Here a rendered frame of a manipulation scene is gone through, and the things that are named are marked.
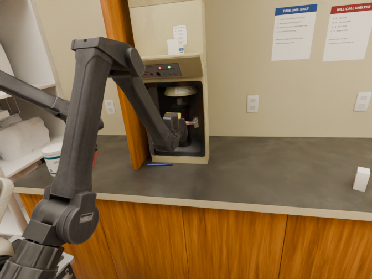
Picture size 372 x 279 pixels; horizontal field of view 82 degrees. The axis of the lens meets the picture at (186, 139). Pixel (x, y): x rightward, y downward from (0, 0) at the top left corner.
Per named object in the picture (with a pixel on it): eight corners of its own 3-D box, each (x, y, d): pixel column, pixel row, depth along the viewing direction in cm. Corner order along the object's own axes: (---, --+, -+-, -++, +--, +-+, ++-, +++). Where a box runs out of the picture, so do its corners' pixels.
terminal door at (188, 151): (152, 154, 122) (141, 82, 106) (205, 156, 115) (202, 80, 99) (151, 155, 121) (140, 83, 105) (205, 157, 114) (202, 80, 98)
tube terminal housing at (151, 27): (164, 144, 147) (148, 15, 116) (211, 144, 140) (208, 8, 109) (151, 161, 124) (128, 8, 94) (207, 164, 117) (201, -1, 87)
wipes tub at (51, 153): (61, 164, 130) (53, 141, 124) (80, 165, 127) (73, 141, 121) (44, 176, 118) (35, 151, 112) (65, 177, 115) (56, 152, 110)
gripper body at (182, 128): (184, 117, 95) (180, 123, 89) (187, 138, 99) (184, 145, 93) (170, 118, 97) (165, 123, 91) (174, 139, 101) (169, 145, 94)
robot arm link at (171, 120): (153, 149, 84) (172, 151, 81) (149, 121, 80) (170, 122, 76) (166, 137, 94) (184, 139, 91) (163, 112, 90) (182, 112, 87)
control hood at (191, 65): (139, 78, 106) (135, 57, 102) (204, 75, 99) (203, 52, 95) (129, 82, 95) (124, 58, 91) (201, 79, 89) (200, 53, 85)
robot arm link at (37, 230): (16, 246, 38) (36, 254, 36) (46, 190, 43) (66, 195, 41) (56, 249, 46) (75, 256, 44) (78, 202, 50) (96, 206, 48)
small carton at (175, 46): (173, 54, 95) (172, 39, 93) (184, 53, 93) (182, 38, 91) (168, 55, 91) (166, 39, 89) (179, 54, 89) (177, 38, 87)
